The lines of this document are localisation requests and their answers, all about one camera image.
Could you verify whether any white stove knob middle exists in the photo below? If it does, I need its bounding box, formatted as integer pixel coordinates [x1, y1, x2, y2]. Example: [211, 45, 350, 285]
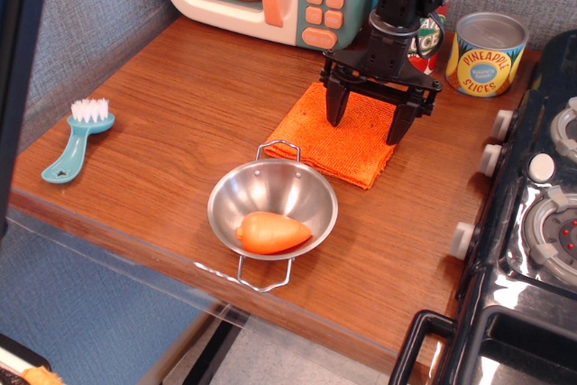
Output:
[478, 144, 502, 177]

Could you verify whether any orange toy carrot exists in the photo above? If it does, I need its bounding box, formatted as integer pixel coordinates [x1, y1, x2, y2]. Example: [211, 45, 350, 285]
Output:
[235, 211, 312, 255]

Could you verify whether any pineapple slices can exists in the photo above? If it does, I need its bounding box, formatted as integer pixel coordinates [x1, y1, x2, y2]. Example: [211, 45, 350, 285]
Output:
[445, 12, 529, 98]

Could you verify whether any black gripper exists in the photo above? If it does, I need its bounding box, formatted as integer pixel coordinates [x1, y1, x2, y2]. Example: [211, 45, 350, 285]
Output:
[320, 19, 443, 145]

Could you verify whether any steel bowl with handles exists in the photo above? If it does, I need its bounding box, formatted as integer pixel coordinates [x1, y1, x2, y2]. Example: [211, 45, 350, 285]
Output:
[207, 140, 339, 293]

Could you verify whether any tomato sauce can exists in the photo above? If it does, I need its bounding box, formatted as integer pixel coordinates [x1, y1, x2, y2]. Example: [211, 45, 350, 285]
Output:
[408, 3, 449, 75]

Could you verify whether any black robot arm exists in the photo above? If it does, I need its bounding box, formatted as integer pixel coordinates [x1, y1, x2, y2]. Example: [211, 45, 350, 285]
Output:
[320, 0, 444, 145]

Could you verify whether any white stove knob rear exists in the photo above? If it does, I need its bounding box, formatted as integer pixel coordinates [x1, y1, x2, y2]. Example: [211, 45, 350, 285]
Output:
[491, 110, 515, 142]

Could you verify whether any teal dish brush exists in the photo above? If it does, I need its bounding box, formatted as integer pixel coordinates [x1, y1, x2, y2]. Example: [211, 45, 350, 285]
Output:
[41, 98, 115, 184]

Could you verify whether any white stove knob front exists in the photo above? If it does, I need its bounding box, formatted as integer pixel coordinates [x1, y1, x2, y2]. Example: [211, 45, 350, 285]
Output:
[449, 222, 475, 261]

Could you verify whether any black toy stove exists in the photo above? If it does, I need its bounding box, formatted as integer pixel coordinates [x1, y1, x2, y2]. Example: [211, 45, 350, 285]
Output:
[389, 31, 576, 384]

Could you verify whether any orange fuzzy object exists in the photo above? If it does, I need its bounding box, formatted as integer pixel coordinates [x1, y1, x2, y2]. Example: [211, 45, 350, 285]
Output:
[22, 366, 64, 385]

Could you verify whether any orange towel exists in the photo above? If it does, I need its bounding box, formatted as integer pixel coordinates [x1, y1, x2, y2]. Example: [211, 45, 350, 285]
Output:
[265, 82, 396, 189]

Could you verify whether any white stove knob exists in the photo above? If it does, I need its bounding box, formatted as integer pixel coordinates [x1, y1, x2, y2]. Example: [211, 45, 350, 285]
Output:
[449, 222, 475, 261]
[478, 144, 502, 177]
[491, 110, 515, 142]

